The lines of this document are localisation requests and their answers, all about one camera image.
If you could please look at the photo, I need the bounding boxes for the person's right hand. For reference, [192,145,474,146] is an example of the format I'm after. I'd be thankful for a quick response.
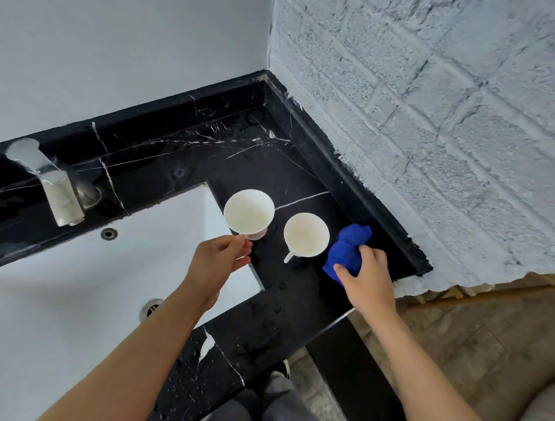
[334,245,397,319]

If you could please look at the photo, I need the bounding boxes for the person's left hand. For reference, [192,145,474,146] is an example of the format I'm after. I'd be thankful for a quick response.
[186,234,253,311]

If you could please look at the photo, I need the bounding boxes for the blue cloth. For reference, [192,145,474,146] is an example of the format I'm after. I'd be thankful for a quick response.
[322,224,373,287]

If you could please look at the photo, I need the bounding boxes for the white cup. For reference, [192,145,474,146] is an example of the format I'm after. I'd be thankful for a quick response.
[284,213,330,264]
[223,189,276,241]

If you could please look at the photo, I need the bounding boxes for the person's left forearm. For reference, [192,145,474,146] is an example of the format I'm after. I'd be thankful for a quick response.
[38,282,219,421]

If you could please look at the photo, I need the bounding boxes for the person's right forearm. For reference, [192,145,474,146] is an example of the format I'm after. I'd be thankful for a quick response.
[356,300,483,421]

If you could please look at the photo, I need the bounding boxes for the black vanity cabinet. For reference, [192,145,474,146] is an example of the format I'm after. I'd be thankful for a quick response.
[306,316,407,421]

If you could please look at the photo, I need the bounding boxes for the chrome sink drain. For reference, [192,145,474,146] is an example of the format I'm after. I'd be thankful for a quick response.
[139,298,164,323]

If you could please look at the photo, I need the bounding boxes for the grey trousers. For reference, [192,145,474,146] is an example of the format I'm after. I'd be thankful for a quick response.
[207,376,322,421]

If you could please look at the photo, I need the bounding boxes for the white sink basin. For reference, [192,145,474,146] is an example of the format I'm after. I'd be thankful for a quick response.
[0,182,265,421]

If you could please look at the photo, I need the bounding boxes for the chrome round knob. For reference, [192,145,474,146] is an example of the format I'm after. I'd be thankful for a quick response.
[76,180,104,210]

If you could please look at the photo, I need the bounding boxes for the chrome faucet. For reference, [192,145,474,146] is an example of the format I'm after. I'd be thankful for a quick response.
[5,138,86,227]

